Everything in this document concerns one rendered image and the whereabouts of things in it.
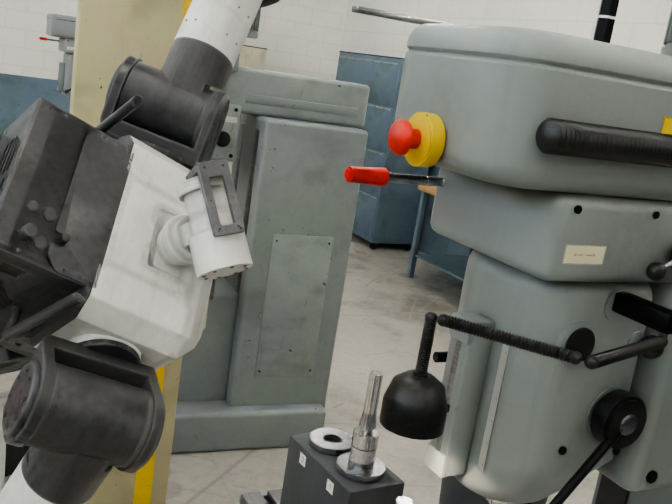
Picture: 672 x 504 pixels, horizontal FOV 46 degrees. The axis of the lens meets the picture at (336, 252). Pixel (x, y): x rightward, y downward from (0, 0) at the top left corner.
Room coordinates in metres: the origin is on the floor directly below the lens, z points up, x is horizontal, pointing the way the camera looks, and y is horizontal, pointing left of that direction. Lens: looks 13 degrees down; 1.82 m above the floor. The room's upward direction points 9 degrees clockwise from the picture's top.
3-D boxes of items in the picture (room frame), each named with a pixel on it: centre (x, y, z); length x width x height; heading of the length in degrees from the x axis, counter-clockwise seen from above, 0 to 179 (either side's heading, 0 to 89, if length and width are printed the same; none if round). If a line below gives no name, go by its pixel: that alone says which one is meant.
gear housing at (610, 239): (1.02, -0.32, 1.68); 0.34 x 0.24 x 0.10; 119
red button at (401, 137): (0.88, -0.06, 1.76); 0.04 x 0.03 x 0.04; 29
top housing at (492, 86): (1.01, -0.29, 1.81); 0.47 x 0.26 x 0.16; 119
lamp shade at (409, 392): (0.82, -0.11, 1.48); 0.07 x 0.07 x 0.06
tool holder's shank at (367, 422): (1.32, -0.10, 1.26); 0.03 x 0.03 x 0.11
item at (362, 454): (1.32, -0.10, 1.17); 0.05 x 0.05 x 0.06
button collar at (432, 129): (0.89, -0.08, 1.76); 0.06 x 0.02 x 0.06; 29
